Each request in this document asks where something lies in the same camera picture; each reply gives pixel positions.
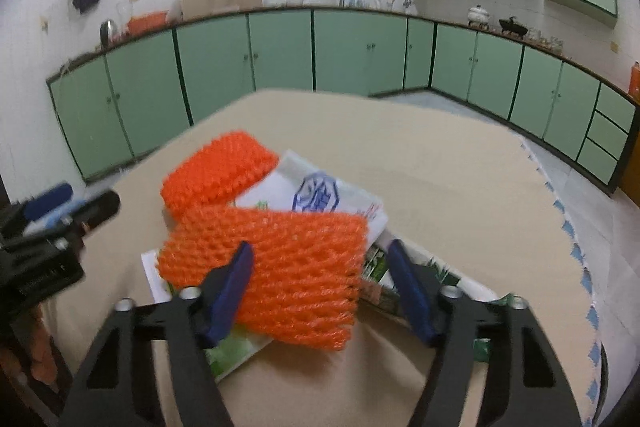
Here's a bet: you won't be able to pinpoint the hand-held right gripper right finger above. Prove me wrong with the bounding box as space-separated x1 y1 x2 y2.
387 238 583 427

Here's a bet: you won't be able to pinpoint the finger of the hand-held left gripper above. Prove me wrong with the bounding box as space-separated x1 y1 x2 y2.
0 183 75 235
47 191 122 240

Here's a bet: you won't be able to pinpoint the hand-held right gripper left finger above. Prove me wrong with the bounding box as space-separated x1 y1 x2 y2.
57 241 254 427

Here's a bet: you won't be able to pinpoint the white green printed packet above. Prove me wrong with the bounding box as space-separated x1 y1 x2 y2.
141 249 273 383

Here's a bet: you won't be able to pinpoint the orange foam fruit net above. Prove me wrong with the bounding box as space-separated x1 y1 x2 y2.
161 131 280 220
156 207 371 350

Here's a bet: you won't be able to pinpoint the person's left hand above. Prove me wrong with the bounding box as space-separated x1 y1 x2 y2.
22 302 61 385

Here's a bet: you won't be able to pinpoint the green leaf print packet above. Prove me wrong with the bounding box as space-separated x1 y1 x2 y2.
360 232 501 363

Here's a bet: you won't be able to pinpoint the white packet with blue print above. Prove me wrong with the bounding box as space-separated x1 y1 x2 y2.
235 150 390 258

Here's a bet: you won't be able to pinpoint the table with beige cloth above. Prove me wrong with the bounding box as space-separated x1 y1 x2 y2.
47 89 608 427

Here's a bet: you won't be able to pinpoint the orange basin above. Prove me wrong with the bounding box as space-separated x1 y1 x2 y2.
126 11 169 35

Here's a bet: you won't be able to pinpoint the wooden door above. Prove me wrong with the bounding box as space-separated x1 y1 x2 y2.
617 132 640 208

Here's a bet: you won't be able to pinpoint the green base cabinets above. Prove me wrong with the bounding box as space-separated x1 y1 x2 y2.
46 4 640 198

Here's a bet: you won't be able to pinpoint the black wok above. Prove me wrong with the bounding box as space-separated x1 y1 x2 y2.
498 17 528 38

